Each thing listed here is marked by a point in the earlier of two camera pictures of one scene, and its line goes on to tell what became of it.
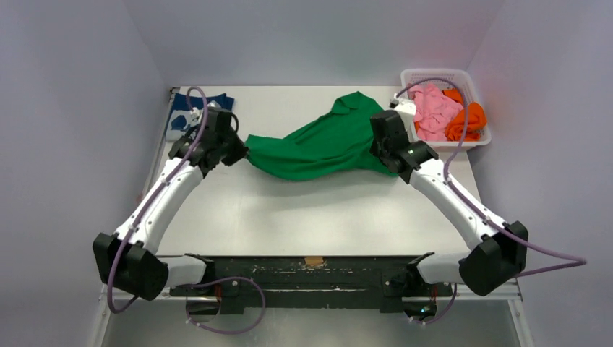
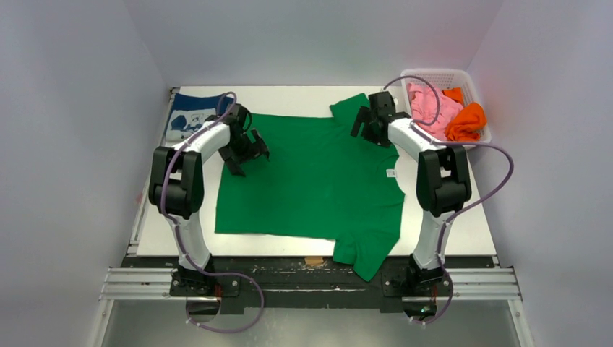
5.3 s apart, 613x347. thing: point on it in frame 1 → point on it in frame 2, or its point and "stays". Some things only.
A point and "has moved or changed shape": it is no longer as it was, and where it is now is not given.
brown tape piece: x=314 y=260 stays
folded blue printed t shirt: x=180 y=122 stays
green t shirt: x=336 y=145 has moved or changed shape
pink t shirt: x=433 y=108 stays
